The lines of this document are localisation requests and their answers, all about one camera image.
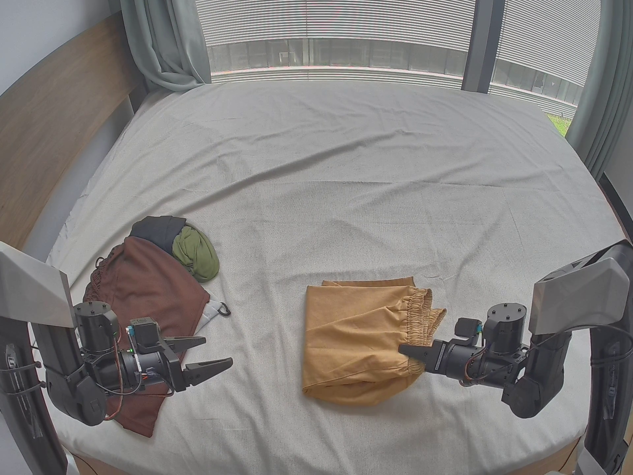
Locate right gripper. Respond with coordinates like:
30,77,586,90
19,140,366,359
398,337,488,382

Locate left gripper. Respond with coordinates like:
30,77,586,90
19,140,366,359
118,335,234,394

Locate tan shorts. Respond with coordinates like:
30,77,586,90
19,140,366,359
302,276,448,405

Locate pale grey garment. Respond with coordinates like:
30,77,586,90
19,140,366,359
195,292,233,337

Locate brown shorts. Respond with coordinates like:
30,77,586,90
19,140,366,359
81,236,211,438

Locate green garment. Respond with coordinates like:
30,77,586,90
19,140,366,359
171,226,221,283

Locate black garment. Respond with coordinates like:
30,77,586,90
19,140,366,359
131,216,188,261

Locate bed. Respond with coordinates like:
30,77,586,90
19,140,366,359
0,12,633,475

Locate grey-green curtain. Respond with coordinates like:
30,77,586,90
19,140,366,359
116,0,213,93
564,0,633,182

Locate window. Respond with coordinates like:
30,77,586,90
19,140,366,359
189,0,606,140

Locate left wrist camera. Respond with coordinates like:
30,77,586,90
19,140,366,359
128,317,165,354

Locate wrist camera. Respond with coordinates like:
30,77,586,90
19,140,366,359
128,317,165,354
454,317,483,341

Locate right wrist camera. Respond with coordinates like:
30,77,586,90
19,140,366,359
454,317,483,341

